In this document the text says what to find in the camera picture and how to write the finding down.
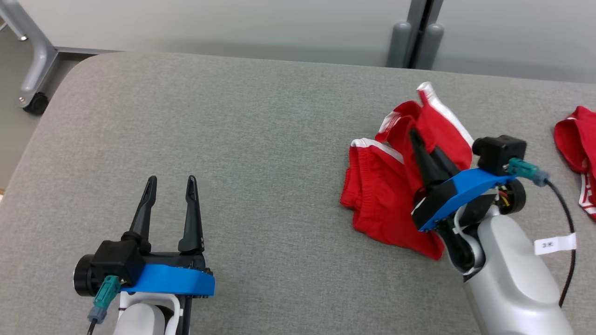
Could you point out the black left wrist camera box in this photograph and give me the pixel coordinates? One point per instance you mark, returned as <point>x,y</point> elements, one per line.
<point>116,260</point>

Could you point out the red jersey with dark lettering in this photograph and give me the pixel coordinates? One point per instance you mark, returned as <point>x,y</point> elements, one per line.
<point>575,139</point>

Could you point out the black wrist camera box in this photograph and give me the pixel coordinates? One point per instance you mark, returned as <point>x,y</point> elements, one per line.
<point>500,153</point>
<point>116,260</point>

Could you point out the grey fabric upholstered surface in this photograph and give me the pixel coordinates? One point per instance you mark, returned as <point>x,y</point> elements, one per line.
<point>260,163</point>

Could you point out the grey partition post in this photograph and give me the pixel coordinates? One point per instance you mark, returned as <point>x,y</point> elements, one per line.
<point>400,42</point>

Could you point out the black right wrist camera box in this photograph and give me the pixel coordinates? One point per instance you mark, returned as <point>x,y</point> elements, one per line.
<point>500,153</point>

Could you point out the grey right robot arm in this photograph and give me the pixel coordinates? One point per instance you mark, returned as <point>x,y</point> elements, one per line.
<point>507,279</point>

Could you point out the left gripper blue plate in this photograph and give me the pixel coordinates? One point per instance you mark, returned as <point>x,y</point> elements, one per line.
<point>172,281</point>

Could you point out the grey metal leg with caster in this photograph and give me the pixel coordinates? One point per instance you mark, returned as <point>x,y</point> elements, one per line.
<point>39,60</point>

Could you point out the red shorts with white trim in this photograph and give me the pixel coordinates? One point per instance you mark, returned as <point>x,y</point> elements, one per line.
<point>377,195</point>

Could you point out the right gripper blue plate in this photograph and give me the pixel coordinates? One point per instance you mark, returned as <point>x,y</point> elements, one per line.
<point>461,190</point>

